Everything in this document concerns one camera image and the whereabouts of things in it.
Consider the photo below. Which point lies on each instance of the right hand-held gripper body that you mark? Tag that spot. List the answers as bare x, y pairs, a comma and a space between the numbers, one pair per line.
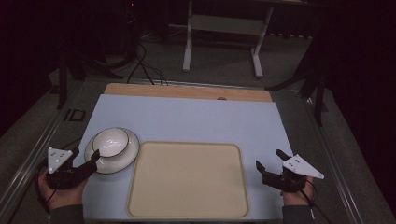
299, 169

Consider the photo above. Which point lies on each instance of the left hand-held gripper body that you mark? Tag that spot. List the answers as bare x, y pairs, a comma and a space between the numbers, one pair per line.
57, 158

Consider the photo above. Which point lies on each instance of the white round bowl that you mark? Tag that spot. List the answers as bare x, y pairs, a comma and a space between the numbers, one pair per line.
130, 152

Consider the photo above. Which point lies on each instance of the person's right hand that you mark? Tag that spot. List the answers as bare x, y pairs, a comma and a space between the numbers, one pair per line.
297, 197

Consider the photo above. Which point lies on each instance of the person's left hand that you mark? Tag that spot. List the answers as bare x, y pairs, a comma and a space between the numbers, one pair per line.
63, 197

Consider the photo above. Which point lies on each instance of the black stand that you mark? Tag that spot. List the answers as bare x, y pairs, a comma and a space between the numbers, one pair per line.
319, 93

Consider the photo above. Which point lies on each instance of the beige tray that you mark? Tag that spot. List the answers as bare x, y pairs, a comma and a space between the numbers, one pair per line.
188, 180

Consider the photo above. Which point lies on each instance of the light blue mat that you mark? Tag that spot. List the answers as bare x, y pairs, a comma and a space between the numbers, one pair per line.
193, 119

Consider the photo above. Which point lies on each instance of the metal floor rail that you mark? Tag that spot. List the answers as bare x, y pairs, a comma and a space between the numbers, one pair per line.
336, 174
34, 158

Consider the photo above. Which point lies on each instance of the white metal table frame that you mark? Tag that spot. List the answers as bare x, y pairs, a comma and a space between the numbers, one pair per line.
225, 24

